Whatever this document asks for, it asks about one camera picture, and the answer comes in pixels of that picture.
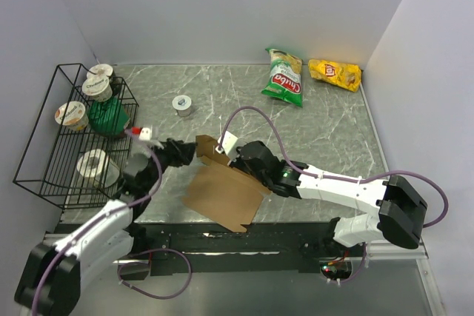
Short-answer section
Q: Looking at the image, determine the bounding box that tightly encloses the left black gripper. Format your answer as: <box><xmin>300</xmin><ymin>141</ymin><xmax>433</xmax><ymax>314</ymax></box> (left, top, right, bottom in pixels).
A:
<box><xmin>144</xmin><ymin>137</ymin><xmax>198</xmax><ymax>191</ymax></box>

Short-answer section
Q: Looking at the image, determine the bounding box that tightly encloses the brown cardboard box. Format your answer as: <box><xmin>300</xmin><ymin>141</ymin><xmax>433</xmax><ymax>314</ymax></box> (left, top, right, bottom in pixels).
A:
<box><xmin>182</xmin><ymin>135</ymin><xmax>271</xmax><ymax>233</ymax></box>

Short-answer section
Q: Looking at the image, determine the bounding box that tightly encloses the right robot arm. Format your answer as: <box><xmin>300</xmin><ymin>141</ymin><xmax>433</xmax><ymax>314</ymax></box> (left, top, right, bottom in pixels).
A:
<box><xmin>223</xmin><ymin>141</ymin><xmax>427</xmax><ymax>256</ymax></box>

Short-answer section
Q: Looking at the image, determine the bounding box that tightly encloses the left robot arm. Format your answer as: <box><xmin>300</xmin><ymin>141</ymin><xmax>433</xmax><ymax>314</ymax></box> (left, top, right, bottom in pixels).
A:
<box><xmin>14</xmin><ymin>138</ymin><xmax>196</xmax><ymax>315</ymax></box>

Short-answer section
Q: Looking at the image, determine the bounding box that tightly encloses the small white yogurt cup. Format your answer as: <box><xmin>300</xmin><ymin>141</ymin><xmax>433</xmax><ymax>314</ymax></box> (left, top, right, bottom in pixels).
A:
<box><xmin>172</xmin><ymin>95</ymin><xmax>192</xmax><ymax>117</ymax></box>

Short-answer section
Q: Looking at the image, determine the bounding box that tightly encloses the green Chuba snack bag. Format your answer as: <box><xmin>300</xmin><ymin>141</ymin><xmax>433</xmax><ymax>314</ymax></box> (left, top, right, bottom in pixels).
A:
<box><xmin>261</xmin><ymin>48</ymin><xmax>303</xmax><ymax>107</ymax></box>

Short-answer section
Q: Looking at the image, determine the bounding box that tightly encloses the green bottle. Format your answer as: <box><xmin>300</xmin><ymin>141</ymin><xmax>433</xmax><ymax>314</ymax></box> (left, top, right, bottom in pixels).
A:
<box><xmin>88</xmin><ymin>97</ymin><xmax>130</xmax><ymax>138</ymax></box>

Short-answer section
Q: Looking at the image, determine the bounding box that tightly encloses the white tape roll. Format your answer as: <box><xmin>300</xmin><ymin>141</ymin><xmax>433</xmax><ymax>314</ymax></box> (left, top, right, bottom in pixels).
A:
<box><xmin>76</xmin><ymin>149</ymin><xmax>120</xmax><ymax>188</ymax></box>

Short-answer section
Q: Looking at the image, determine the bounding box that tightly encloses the Chobani yogurt cup middle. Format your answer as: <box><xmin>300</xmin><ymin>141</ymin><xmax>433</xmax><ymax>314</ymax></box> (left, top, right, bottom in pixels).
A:
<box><xmin>81</xmin><ymin>75</ymin><xmax>113</xmax><ymax>102</ymax></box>

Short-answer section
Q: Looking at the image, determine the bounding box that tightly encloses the chobani yogurt cup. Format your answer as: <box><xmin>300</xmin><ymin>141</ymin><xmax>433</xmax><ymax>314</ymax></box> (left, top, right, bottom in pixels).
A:
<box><xmin>55</xmin><ymin>101</ymin><xmax>89</xmax><ymax>132</ymax></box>
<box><xmin>81</xmin><ymin>75</ymin><xmax>113</xmax><ymax>102</ymax></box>

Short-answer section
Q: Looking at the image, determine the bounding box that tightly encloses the Chobani yogurt cup front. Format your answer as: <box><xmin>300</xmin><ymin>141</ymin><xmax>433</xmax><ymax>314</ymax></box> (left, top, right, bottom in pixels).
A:
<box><xmin>55</xmin><ymin>101</ymin><xmax>89</xmax><ymax>132</ymax></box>

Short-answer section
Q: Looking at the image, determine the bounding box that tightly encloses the yellow Lays chips bag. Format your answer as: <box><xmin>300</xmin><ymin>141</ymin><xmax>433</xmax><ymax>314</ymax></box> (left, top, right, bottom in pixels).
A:
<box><xmin>307</xmin><ymin>59</ymin><xmax>362</xmax><ymax>93</ymax></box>

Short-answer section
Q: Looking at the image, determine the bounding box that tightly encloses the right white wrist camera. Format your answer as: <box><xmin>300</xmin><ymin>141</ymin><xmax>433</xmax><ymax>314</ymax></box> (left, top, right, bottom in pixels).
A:
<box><xmin>215</xmin><ymin>130</ymin><xmax>239</xmax><ymax>161</ymax></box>

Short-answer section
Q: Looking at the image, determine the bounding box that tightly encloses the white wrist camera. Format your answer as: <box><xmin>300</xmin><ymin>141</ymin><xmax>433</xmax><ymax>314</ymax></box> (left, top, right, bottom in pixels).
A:
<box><xmin>215</xmin><ymin>130</ymin><xmax>239</xmax><ymax>161</ymax></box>
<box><xmin>127</xmin><ymin>126</ymin><xmax>164</xmax><ymax>149</ymax></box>

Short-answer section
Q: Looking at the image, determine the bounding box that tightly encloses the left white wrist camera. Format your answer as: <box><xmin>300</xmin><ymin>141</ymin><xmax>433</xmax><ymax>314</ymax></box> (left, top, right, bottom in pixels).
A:
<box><xmin>127</xmin><ymin>126</ymin><xmax>164</xmax><ymax>149</ymax></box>

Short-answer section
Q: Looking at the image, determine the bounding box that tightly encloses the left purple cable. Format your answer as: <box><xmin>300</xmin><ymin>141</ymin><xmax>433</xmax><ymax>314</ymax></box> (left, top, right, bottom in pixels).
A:
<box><xmin>30</xmin><ymin>129</ymin><xmax>164</xmax><ymax>316</ymax></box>

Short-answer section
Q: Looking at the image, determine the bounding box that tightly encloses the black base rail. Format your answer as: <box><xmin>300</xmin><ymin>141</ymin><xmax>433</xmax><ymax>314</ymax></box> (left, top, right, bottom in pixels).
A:
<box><xmin>44</xmin><ymin>219</ymin><xmax>427</xmax><ymax>276</ymax></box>

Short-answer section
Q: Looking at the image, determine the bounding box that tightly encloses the black wire rack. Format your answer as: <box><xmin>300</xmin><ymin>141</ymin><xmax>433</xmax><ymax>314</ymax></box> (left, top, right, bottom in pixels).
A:
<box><xmin>13</xmin><ymin>63</ymin><xmax>132</xmax><ymax>210</ymax></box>

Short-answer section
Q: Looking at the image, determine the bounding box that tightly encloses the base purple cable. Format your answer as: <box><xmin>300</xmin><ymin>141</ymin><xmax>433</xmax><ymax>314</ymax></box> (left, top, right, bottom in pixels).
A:
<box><xmin>117</xmin><ymin>247</ymin><xmax>193</xmax><ymax>300</ymax></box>

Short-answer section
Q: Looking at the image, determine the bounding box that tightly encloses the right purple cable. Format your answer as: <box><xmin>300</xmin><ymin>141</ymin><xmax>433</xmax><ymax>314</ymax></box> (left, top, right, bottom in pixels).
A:
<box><xmin>221</xmin><ymin>105</ymin><xmax>450</xmax><ymax>229</ymax></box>

